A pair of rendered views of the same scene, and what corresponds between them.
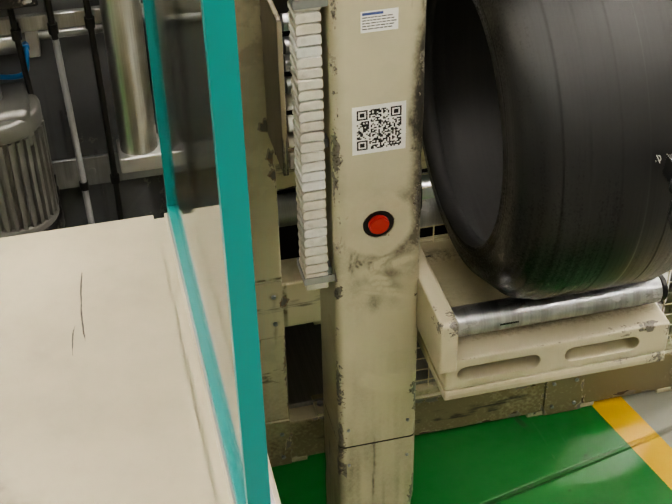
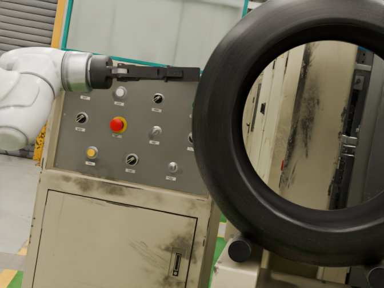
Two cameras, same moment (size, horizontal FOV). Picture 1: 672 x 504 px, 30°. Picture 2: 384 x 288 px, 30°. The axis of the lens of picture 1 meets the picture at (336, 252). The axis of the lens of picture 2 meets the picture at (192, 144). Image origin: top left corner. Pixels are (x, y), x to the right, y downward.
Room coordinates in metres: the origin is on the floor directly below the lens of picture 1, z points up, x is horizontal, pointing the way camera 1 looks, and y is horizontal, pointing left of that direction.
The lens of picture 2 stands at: (1.87, -1.87, 1.17)
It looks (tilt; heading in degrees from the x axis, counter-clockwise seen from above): 3 degrees down; 111
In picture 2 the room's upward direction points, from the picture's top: 10 degrees clockwise
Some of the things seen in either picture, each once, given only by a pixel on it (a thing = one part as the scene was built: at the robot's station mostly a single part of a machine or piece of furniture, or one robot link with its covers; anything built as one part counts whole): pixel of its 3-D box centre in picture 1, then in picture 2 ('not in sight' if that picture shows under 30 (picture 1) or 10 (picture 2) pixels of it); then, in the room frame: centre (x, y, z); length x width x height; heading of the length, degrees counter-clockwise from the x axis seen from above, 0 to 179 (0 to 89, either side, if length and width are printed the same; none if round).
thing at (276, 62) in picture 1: (327, 73); not in sight; (1.91, 0.01, 1.05); 0.20 x 0.15 x 0.30; 103
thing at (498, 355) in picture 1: (548, 338); (240, 266); (1.45, -0.32, 0.84); 0.36 x 0.09 x 0.06; 103
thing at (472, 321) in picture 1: (554, 305); (244, 238); (1.45, -0.33, 0.90); 0.35 x 0.05 x 0.05; 103
